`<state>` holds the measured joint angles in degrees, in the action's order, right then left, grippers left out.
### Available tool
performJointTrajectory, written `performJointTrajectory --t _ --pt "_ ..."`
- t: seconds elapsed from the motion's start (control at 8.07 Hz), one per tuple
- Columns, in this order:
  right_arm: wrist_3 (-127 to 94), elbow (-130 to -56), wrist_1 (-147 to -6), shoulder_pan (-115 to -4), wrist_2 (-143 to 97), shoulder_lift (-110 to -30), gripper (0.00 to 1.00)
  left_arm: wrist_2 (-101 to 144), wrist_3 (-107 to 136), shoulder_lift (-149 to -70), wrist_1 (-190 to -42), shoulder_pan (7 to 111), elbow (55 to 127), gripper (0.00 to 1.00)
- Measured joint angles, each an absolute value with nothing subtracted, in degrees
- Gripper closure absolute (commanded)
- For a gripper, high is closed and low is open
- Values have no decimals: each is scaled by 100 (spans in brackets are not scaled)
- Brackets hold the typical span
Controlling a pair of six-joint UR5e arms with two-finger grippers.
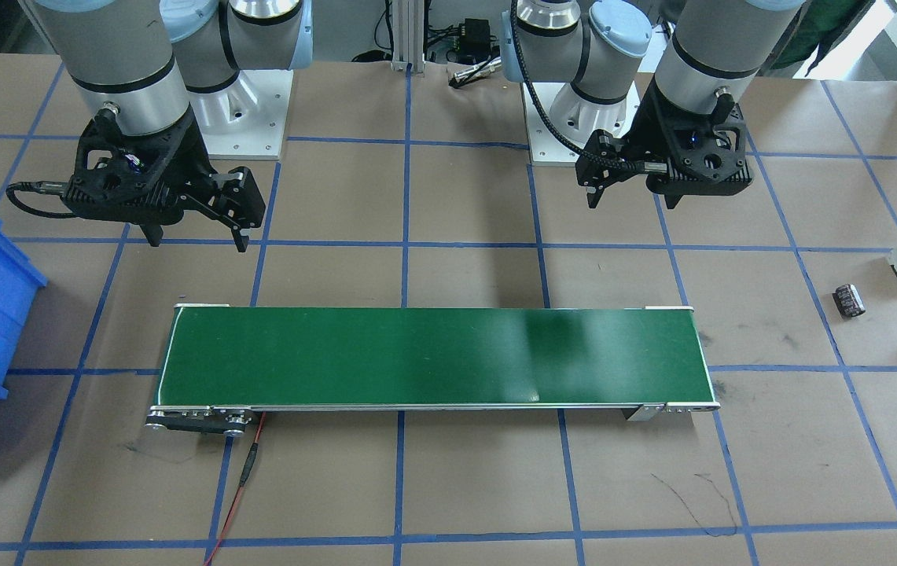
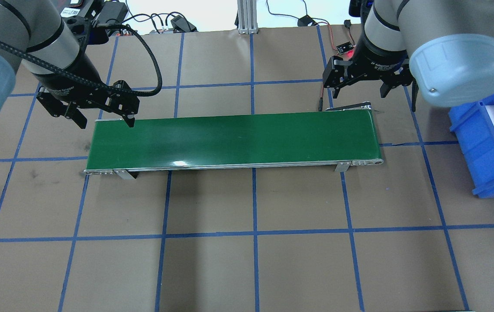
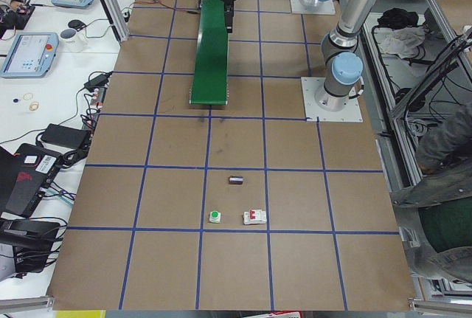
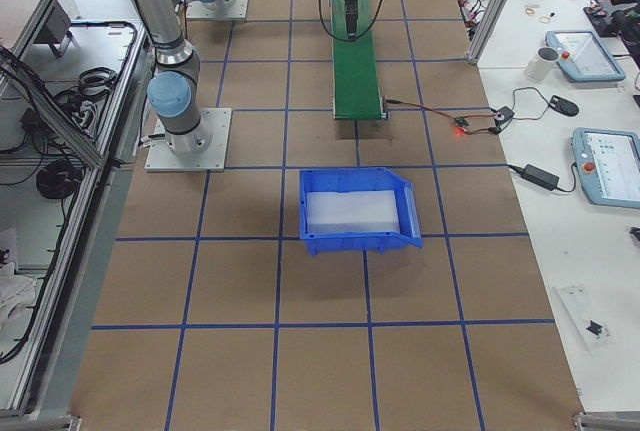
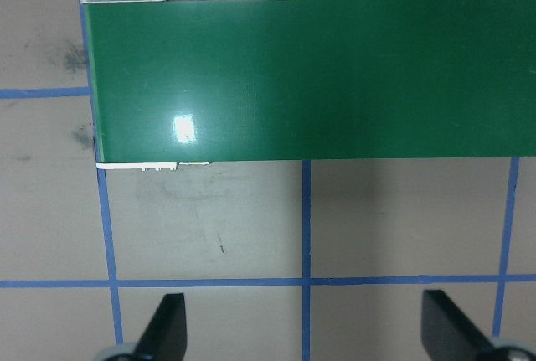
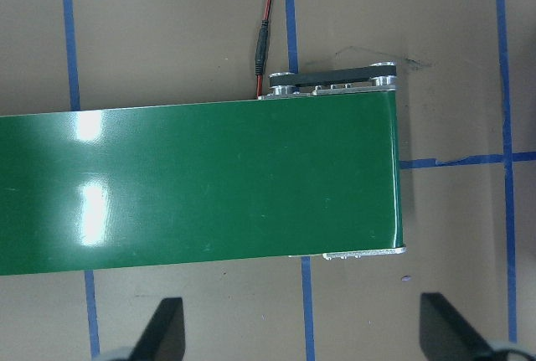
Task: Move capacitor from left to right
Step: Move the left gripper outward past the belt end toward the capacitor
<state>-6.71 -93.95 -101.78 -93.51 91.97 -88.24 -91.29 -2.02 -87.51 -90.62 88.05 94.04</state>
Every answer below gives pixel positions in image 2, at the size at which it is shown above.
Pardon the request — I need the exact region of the black braided cable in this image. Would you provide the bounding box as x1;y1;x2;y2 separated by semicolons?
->
0;22;163;98

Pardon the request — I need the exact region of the blue plastic bin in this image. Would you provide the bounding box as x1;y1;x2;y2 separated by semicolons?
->
449;94;494;198

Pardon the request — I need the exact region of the small sensor circuit board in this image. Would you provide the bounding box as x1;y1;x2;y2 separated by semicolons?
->
336;42;355;58

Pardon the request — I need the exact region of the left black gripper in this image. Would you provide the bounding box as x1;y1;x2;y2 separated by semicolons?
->
36;73;139;130

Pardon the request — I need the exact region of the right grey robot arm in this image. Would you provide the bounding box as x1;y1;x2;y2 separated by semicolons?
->
323;0;494;107

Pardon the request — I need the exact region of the aluminium frame post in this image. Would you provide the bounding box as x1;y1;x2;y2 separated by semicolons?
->
236;0;259;34

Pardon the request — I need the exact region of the green conveyor belt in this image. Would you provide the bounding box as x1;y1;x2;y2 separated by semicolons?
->
84;107;384;179

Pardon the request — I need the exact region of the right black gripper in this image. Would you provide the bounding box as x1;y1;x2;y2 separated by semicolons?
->
322;42;415;99

